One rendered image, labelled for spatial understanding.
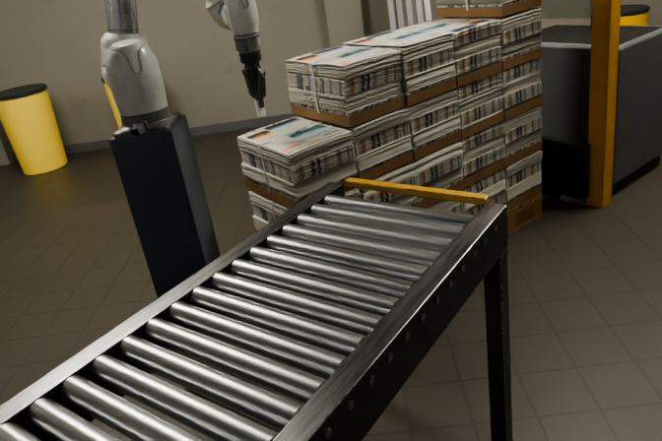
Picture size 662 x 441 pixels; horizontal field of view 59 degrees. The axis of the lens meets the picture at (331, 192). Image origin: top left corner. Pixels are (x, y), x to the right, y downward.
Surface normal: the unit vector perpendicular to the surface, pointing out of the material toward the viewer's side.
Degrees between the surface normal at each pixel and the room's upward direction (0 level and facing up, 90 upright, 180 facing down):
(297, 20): 90
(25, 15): 90
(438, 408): 0
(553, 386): 0
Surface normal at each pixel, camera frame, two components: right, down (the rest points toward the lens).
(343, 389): -0.15, -0.91
